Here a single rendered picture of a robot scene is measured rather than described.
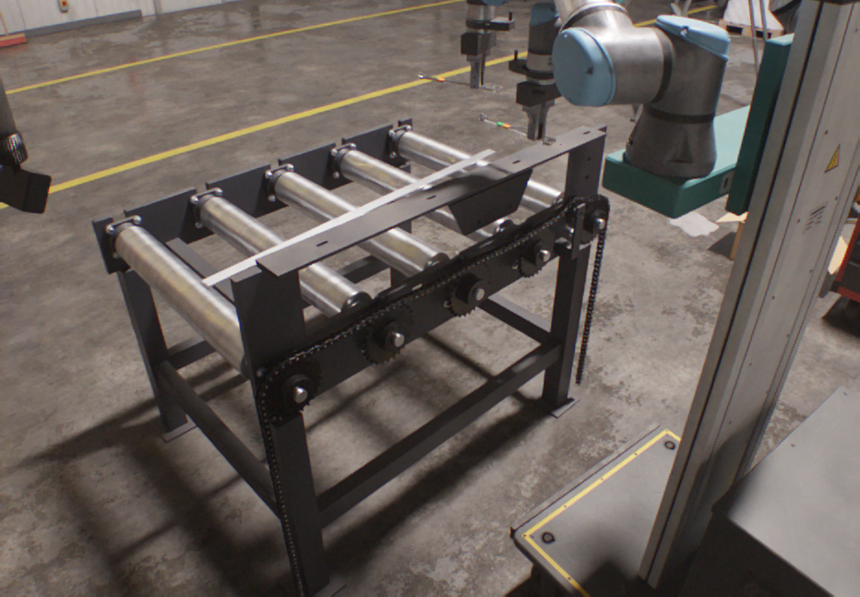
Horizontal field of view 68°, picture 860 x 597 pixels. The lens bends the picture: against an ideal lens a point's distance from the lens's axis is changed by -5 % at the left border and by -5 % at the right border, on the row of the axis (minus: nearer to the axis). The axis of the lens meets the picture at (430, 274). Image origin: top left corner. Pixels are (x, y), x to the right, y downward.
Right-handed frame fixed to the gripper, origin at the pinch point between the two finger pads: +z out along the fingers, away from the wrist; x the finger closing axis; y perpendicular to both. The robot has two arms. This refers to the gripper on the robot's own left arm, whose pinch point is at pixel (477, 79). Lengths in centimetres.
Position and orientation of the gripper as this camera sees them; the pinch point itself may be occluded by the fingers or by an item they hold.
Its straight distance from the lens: 186.3
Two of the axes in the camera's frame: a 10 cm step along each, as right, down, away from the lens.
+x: -4.6, 4.8, -7.5
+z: 0.0, 8.4, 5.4
